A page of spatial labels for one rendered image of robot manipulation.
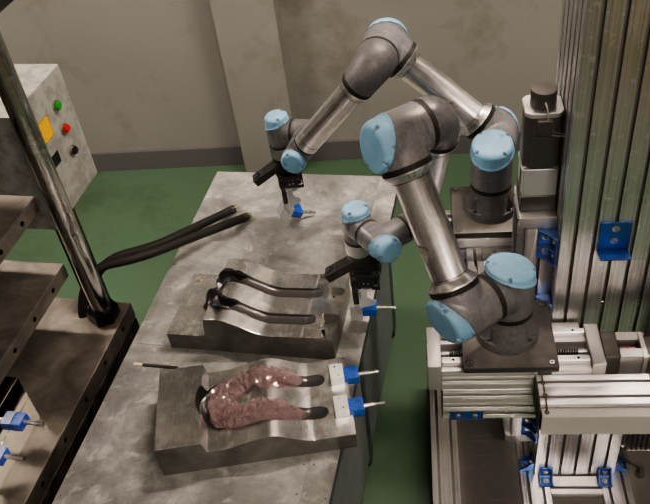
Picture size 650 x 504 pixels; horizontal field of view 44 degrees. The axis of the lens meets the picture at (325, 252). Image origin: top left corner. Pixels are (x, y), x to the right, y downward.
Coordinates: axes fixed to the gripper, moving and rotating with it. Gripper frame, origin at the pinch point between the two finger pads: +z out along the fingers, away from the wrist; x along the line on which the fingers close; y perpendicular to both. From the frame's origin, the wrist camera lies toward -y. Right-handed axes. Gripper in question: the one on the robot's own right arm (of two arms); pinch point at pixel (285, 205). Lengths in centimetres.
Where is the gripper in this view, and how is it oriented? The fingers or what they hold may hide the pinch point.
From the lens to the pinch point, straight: 270.7
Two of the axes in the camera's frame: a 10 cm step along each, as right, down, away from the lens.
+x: -1.5, -6.4, 7.6
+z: 1.2, 7.5, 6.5
